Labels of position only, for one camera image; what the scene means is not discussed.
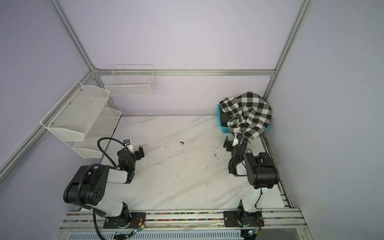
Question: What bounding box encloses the black white checkered shirt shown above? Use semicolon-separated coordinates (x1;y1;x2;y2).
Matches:
219;91;273;142

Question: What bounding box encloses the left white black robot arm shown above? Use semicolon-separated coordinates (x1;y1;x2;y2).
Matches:
63;145;145;218

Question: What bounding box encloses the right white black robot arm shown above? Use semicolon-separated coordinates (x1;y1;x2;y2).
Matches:
223;137;280;218

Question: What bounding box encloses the teal plastic basket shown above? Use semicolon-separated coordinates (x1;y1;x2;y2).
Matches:
217;103;270;135

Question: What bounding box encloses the white mesh lower shelf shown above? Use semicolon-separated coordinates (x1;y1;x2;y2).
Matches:
72;107;121;159

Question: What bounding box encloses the white mesh shelf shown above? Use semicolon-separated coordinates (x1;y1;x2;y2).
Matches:
72;107;121;159
40;81;110;142

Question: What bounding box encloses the white mesh upper shelf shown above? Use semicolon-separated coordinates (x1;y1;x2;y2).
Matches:
40;81;110;142

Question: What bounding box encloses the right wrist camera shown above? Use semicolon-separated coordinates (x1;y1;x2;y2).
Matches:
233;132;244;146

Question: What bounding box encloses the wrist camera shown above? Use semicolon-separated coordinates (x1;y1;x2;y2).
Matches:
233;132;244;146
123;139;135;153

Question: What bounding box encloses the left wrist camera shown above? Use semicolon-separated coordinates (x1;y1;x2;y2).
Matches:
123;139;135;153

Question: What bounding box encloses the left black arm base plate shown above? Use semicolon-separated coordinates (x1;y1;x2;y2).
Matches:
103;212;147;229

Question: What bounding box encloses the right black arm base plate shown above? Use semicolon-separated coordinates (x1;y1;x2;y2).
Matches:
224;211;265;228

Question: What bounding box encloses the white wire basket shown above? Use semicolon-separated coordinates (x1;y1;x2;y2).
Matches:
105;65;157;97

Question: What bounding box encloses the aluminium mounting rail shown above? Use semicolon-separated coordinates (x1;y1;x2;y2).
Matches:
59;208;308;232

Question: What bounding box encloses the aluminium frame back bar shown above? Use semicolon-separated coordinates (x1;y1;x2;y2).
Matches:
94;69;276;77

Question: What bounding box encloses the white slotted cable duct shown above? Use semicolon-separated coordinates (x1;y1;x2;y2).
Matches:
60;230;244;240

